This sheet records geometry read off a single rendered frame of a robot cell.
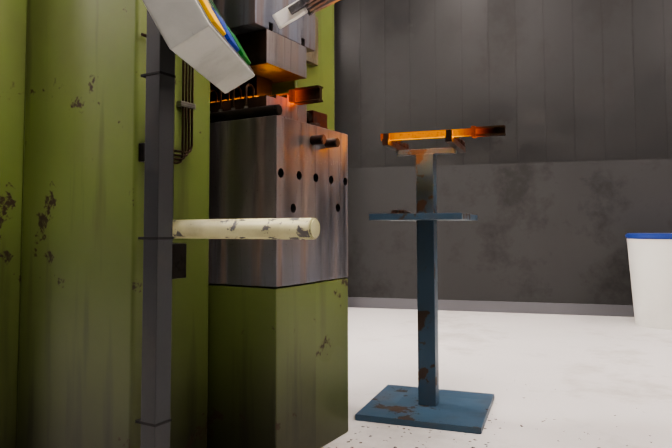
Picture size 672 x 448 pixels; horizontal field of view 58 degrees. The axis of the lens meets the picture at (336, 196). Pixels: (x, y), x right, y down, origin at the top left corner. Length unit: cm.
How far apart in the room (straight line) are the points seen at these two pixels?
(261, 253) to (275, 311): 15
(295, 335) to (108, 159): 66
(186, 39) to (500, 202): 380
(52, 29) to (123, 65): 31
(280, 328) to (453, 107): 341
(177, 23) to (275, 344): 86
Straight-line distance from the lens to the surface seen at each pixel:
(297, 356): 168
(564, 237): 467
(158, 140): 121
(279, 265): 157
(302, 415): 173
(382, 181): 476
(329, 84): 224
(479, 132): 200
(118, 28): 161
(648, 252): 423
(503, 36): 488
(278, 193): 157
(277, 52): 173
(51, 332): 174
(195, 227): 142
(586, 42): 489
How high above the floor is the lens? 62
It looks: 3 degrees up
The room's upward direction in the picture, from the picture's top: straight up
